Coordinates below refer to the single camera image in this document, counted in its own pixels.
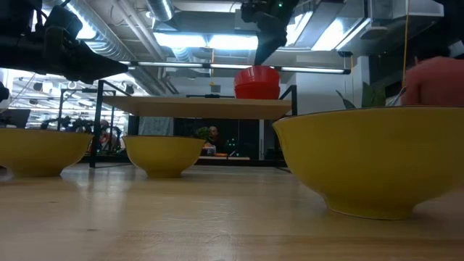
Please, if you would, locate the yellow bowl with pear print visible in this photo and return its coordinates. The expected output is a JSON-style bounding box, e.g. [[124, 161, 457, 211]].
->
[[0, 127, 94, 178], [272, 106, 464, 221], [122, 135, 207, 179]]

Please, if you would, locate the thin black bar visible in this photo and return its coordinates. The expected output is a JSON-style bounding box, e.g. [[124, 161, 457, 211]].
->
[[186, 94, 236, 99]]

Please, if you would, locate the wooden shelf board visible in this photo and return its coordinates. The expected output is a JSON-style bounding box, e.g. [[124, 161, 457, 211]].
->
[[101, 95, 294, 120]]

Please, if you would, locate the long hanging linear light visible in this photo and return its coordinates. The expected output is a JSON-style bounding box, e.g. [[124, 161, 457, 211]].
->
[[119, 60, 352, 75]]

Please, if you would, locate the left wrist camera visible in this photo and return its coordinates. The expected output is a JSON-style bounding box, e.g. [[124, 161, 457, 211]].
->
[[43, 4, 84, 39]]

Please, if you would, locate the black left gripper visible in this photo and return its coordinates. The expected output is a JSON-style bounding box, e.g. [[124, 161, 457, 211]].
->
[[43, 34, 129, 85]]

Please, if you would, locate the person's hand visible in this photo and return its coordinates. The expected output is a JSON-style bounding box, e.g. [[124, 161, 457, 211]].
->
[[401, 56, 464, 108]]

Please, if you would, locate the round silver air duct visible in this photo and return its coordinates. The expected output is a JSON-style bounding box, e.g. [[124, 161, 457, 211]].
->
[[146, 0, 175, 22]]

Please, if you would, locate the person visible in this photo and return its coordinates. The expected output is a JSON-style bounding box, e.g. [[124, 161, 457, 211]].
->
[[207, 125, 220, 146], [96, 119, 112, 146]]

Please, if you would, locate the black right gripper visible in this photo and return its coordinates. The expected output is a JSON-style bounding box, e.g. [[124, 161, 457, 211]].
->
[[240, 0, 301, 67]]

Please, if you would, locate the small background plant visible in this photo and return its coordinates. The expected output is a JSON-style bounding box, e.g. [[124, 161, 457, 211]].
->
[[195, 125, 212, 141]]

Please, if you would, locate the silver spiral air duct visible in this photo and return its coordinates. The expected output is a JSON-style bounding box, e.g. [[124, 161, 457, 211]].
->
[[67, 0, 171, 96]]

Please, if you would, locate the dark background monitor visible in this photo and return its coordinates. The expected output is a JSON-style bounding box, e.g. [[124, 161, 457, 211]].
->
[[0, 108, 32, 129]]

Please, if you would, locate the black metal shelf side frame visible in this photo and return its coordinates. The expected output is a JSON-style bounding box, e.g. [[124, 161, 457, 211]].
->
[[280, 83, 299, 117], [88, 78, 138, 170]]

